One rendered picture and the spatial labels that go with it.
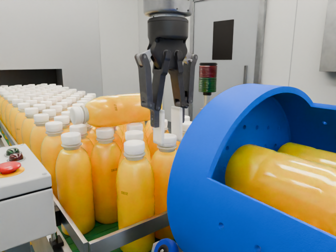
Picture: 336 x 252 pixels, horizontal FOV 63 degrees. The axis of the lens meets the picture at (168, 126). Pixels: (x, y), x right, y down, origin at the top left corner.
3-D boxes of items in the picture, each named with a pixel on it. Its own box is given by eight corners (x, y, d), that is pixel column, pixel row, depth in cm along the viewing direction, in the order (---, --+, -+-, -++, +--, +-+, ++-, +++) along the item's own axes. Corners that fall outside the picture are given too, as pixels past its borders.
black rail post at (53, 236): (52, 250, 54) (48, 214, 53) (49, 242, 57) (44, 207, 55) (64, 245, 56) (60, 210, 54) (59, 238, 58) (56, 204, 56)
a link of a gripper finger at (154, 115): (159, 101, 51) (146, 102, 50) (159, 127, 53) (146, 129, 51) (155, 100, 53) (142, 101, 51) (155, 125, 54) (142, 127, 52)
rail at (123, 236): (91, 260, 45) (90, 244, 44) (89, 257, 45) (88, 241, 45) (246, 191, 68) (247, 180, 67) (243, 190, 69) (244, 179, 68)
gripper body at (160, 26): (160, 12, 45) (161, 70, 47) (199, 17, 50) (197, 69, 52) (137, 18, 50) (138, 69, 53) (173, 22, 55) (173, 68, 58)
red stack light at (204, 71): (207, 77, 91) (208, 65, 90) (194, 77, 96) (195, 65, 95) (221, 77, 94) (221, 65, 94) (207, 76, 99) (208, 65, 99)
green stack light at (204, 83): (207, 93, 92) (207, 78, 91) (194, 91, 97) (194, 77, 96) (220, 91, 96) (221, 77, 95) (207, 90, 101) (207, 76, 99)
